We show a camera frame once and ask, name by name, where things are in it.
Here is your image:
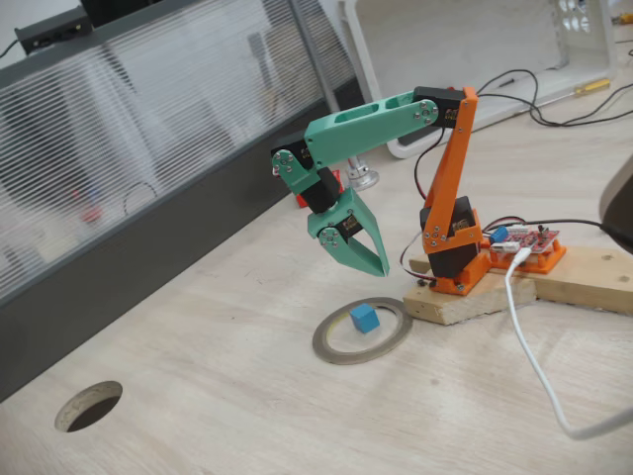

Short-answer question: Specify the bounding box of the blue cube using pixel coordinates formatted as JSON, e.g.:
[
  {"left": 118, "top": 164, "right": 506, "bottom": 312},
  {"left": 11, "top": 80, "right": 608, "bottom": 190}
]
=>
[{"left": 349, "top": 303, "right": 381, "bottom": 335}]

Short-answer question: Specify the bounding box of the silver metal cylinder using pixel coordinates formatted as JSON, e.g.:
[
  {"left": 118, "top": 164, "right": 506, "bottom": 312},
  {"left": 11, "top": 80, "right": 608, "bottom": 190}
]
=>
[{"left": 344, "top": 157, "right": 381, "bottom": 193}]

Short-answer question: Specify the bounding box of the red cardboard box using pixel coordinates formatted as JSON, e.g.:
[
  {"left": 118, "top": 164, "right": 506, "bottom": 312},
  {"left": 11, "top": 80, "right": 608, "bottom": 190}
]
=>
[{"left": 295, "top": 168, "right": 341, "bottom": 210}]

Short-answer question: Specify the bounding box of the black rectangular bar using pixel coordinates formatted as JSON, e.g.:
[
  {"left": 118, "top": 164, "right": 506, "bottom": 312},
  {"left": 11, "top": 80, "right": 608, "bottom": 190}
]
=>
[{"left": 397, "top": 129, "right": 436, "bottom": 148}]

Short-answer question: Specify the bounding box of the pale wooden base block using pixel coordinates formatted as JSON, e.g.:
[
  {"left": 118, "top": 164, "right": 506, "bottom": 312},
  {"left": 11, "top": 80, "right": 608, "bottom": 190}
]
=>
[{"left": 403, "top": 270, "right": 539, "bottom": 327}]

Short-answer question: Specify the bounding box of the red controller board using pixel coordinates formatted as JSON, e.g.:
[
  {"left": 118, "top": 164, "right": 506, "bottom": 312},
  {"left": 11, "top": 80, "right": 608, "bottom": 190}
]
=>
[{"left": 487, "top": 225, "right": 563, "bottom": 258}]

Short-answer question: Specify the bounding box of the long wooden plank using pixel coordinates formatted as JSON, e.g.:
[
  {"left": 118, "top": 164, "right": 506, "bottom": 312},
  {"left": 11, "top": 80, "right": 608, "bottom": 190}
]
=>
[{"left": 408, "top": 245, "right": 633, "bottom": 316}]

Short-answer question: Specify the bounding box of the frosted glass desk partition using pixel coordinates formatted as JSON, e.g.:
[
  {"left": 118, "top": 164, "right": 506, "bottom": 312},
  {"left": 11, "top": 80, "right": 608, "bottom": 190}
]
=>
[{"left": 0, "top": 0, "right": 371, "bottom": 403}]

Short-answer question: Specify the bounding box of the grey rounded object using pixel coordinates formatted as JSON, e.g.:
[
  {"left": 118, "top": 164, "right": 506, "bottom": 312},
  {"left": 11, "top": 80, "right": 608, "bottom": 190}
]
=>
[{"left": 597, "top": 152, "right": 633, "bottom": 253}]

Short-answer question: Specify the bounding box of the black monitor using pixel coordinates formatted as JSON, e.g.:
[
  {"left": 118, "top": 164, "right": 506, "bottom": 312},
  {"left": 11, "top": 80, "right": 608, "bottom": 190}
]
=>
[{"left": 80, "top": 0, "right": 192, "bottom": 30}]

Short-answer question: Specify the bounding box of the black box device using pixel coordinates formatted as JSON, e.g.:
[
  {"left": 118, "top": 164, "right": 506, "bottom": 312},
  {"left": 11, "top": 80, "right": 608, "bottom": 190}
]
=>
[{"left": 13, "top": 5, "right": 94, "bottom": 54}]

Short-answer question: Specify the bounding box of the grey tape ring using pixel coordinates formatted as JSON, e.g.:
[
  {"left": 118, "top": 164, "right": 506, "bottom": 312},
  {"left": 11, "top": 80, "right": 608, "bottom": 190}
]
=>
[{"left": 311, "top": 296, "right": 414, "bottom": 366}]

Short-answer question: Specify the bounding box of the thick white USB cable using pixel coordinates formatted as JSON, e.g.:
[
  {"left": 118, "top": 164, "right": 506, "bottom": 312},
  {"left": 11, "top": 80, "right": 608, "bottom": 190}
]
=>
[{"left": 503, "top": 246, "right": 633, "bottom": 441}]

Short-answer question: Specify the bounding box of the orange printed board mount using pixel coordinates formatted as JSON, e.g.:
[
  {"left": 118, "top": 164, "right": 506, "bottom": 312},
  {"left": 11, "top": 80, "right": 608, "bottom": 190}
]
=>
[{"left": 489, "top": 237, "right": 568, "bottom": 276}]

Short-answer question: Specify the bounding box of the thin black cable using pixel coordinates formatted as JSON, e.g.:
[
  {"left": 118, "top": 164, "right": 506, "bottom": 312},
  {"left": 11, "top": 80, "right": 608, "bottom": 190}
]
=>
[
  {"left": 496, "top": 68, "right": 633, "bottom": 128},
  {"left": 477, "top": 81, "right": 633, "bottom": 129}
]

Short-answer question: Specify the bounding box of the thick black cable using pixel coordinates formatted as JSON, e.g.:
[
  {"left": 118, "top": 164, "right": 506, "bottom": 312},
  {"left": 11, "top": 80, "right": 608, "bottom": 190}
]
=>
[{"left": 528, "top": 217, "right": 633, "bottom": 248}]

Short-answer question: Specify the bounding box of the yellow handled screwdriver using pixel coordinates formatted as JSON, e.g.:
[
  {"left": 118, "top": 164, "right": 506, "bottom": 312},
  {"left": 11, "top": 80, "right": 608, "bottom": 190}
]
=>
[{"left": 538, "top": 77, "right": 612, "bottom": 108}]

